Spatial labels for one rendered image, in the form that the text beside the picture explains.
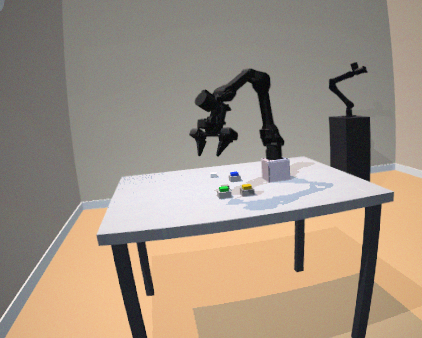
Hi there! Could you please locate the blue button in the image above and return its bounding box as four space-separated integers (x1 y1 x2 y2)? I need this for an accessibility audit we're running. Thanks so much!
228 172 241 182

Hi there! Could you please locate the green button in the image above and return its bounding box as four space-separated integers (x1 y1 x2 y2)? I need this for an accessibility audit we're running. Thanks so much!
217 186 232 199

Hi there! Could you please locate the yellow button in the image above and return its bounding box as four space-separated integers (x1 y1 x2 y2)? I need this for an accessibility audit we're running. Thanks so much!
240 184 255 197

